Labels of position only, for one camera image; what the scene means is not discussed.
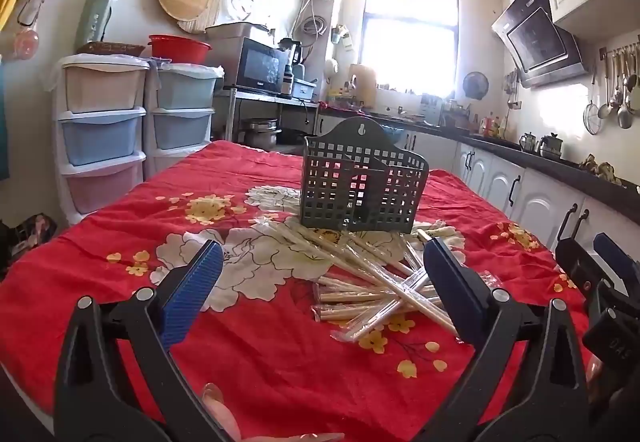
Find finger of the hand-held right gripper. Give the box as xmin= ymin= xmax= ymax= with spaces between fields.
xmin=555 ymin=237 xmax=613 ymax=303
xmin=594 ymin=232 xmax=640 ymax=293

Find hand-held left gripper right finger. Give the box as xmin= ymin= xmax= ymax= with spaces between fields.
xmin=415 ymin=236 xmax=591 ymax=442

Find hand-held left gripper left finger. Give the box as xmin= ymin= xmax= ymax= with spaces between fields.
xmin=52 ymin=239 xmax=236 ymax=442

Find bunch of chopsticks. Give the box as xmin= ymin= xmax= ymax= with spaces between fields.
xmin=252 ymin=215 xmax=496 ymax=343

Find grey perforated plastic basket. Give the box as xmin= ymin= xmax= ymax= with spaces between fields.
xmin=299 ymin=116 xmax=430 ymax=234

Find row of hanging kitchen utensils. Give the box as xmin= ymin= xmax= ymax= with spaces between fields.
xmin=597 ymin=42 xmax=640 ymax=130

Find person's left hand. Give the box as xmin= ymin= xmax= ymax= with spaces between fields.
xmin=202 ymin=382 xmax=346 ymax=442

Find brown ginger roots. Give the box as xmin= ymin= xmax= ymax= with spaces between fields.
xmin=580 ymin=153 xmax=624 ymax=186

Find black countertop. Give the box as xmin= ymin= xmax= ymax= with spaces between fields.
xmin=317 ymin=103 xmax=640 ymax=223

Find white base cabinets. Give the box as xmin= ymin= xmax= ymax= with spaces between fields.
xmin=315 ymin=115 xmax=640 ymax=263

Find red floral blanket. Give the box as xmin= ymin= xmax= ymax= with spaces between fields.
xmin=0 ymin=139 xmax=608 ymax=442

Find metal kettle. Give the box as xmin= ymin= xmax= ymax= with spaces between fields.
xmin=539 ymin=133 xmax=565 ymax=161

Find cluster of condiment bottles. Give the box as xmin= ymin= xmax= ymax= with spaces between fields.
xmin=480 ymin=112 xmax=506 ymax=138

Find dark floral bag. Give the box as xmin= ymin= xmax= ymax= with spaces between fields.
xmin=0 ymin=215 xmax=59 ymax=274

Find blue-grey drawer tower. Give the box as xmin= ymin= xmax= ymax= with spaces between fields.
xmin=145 ymin=62 xmax=224 ymax=173

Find steel pot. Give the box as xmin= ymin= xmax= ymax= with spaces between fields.
xmin=242 ymin=118 xmax=282 ymax=146

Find drawer tower with pink drawer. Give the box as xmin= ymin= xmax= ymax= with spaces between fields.
xmin=55 ymin=55 xmax=151 ymax=225

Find grey knife block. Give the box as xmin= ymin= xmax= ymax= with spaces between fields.
xmin=420 ymin=95 xmax=444 ymax=126

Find steel shelf rack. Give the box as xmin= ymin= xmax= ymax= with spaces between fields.
xmin=212 ymin=90 xmax=321 ymax=144

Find small round fan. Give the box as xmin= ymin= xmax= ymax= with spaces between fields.
xmin=462 ymin=71 xmax=490 ymax=101

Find black range hood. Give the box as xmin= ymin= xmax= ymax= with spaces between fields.
xmin=491 ymin=0 xmax=592 ymax=89

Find beige cutting board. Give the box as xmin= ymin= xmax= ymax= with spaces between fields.
xmin=348 ymin=64 xmax=377 ymax=104

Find grey-blue plastic box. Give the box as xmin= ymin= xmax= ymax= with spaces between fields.
xmin=291 ymin=78 xmax=319 ymax=102

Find black microwave oven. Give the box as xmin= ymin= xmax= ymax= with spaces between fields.
xmin=205 ymin=36 xmax=292 ymax=96

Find red plastic basin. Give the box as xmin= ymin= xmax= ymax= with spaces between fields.
xmin=148 ymin=35 xmax=212 ymax=65

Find black blender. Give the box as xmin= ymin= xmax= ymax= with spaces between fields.
xmin=277 ymin=37 xmax=304 ymax=96

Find kitchen window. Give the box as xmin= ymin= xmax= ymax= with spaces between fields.
xmin=357 ymin=0 xmax=459 ymax=96

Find brown wicker basket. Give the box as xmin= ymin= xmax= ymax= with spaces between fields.
xmin=75 ymin=41 xmax=146 ymax=58

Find silver metal box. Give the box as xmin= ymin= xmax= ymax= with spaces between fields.
xmin=205 ymin=21 xmax=271 ymax=43

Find green hanging pouch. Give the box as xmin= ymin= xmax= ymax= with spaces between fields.
xmin=75 ymin=0 xmax=119 ymax=54

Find round woven mat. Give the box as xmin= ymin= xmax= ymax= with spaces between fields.
xmin=177 ymin=0 xmax=221 ymax=34

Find clear plastic dome cover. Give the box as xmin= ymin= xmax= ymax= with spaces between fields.
xmin=225 ymin=0 xmax=257 ymax=22

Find pink hanging scrubber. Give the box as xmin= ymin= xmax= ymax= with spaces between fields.
xmin=14 ymin=20 xmax=41 ymax=61

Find round wire strainer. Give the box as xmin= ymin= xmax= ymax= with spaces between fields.
xmin=584 ymin=67 xmax=604 ymax=136

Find green wall cup holder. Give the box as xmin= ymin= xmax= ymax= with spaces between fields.
xmin=330 ymin=25 xmax=354 ymax=51

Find coiled grey hose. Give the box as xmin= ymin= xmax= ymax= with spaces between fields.
xmin=295 ymin=15 xmax=329 ymax=41

